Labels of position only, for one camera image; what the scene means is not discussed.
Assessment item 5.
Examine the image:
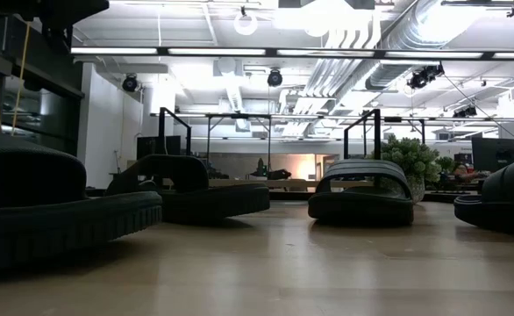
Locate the small black computer monitor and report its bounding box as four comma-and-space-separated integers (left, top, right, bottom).
136, 135, 182, 160

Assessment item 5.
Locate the green potted plant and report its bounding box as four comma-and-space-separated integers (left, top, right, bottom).
370, 133, 443, 205

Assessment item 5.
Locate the black frame wooden shoe shelf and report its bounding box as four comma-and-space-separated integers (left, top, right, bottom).
158, 107, 383, 203

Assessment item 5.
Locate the seated person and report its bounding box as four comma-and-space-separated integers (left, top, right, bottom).
453, 163, 482, 183

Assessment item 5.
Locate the black ceiling spotlight pair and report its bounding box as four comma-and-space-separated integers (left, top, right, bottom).
453, 104, 478, 119

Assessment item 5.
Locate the black rubber slide sandal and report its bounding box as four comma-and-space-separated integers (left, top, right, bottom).
307, 158, 415, 227
0, 126, 164, 271
453, 151, 514, 238
105, 153, 271, 226

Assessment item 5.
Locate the large black computer monitor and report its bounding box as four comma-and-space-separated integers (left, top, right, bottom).
471, 138, 514, 173

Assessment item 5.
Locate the small green background plant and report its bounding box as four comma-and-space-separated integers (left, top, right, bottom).
435, 155, 456, 175

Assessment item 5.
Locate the black background rig frame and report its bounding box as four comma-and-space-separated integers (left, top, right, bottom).
203, 112, 274, 176

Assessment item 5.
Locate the black ceiling spotlight cluster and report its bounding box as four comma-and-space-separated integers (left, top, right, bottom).
406, 63, 446, 90

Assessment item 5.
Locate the silver ventilation duct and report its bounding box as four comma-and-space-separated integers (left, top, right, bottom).
364, 0, 482, 91

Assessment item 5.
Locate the white ceiling ring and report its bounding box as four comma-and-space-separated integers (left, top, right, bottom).
233, 11, 259, 37

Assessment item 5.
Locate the overhead light bar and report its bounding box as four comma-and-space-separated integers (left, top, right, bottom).
70, 46, 514, 61

